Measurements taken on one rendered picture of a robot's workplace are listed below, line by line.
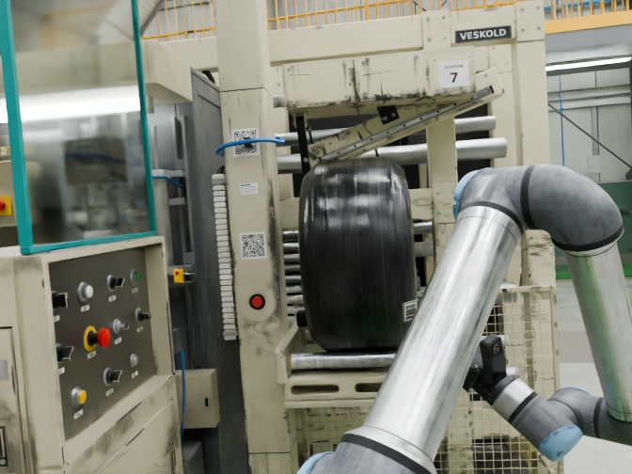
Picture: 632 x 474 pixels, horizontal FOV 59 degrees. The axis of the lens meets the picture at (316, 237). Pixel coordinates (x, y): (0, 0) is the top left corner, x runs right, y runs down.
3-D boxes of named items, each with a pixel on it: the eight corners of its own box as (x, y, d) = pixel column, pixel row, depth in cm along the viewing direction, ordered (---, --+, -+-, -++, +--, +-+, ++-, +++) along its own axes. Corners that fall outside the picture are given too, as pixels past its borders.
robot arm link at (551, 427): (567, 454, 123) (549, 473, 116) (520, 412, 129) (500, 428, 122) (592, 426, 118) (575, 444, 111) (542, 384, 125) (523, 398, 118)
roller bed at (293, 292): (266, 327, 200) (260, 244, 198) (274, 319, 215) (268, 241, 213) (322, 325, 198) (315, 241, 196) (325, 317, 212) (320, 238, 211)
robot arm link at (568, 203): (617, 144, 92) (674, 424, 120) (541, 151, 101) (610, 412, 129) (597, 181, 85) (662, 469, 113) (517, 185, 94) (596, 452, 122)
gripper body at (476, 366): (447, 374, 134) (486, 412, 127) (455, 354, 128) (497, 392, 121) (467, 357, 137) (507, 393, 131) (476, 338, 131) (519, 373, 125)
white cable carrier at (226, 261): (224, 339, 162) (211, 174, 160) (229, 336, 167) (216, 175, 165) (239, 339, 162) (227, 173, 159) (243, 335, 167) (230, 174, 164)
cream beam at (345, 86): (284, 109, 181) (281, 63, 180) (295, 120, 206) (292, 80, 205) (478, 92, 174) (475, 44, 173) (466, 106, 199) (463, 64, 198)
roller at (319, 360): (286, 356, 151) (288, 351, 156) (287, 372, 152) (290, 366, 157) (417, 352, 147) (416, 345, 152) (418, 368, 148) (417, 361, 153)
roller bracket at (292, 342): (276, 387, 149) (274, 350, 148) (297, 348, 188) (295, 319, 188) (289, 386, 148) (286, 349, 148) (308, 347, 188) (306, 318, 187)
